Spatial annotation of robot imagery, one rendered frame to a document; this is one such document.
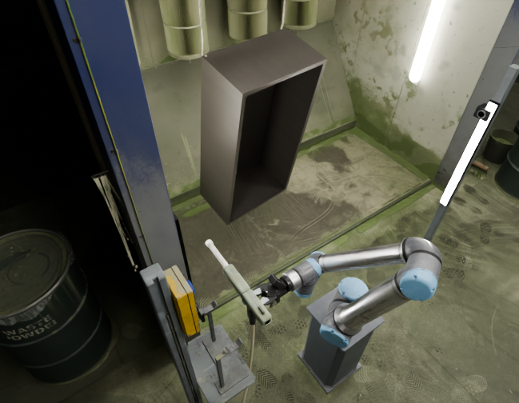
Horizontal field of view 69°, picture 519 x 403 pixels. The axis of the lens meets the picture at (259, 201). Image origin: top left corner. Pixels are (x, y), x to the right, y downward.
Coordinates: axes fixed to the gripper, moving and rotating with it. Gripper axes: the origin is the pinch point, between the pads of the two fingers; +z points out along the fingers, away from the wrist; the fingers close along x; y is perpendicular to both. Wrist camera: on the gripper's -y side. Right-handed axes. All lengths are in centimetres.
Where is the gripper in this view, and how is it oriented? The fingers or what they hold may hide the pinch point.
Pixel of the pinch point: (249, 303)
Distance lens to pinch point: 159.9
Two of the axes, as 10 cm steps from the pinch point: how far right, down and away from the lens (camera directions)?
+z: -8.2, 3.9, -4.1
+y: -0.1, 7.1, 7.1
